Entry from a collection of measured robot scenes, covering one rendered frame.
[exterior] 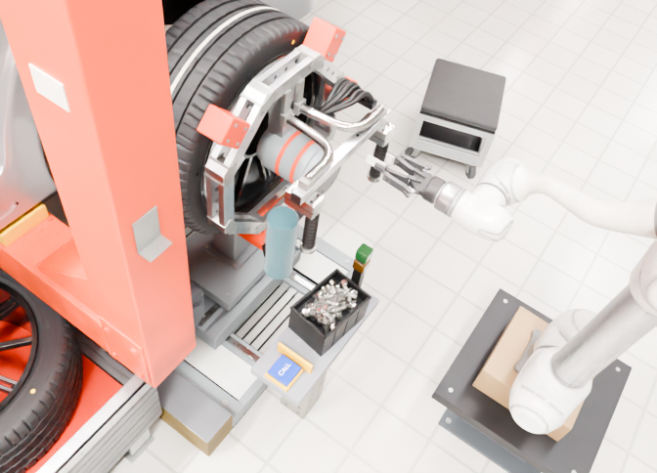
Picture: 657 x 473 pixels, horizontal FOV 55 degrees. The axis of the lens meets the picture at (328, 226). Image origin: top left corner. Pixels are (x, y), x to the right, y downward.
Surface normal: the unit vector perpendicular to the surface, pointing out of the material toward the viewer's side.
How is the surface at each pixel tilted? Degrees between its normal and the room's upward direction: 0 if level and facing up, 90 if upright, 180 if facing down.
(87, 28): 90
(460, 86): 0
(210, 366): 0
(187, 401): 0
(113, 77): 90
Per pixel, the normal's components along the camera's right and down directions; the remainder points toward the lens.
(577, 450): 0.11, -0.62
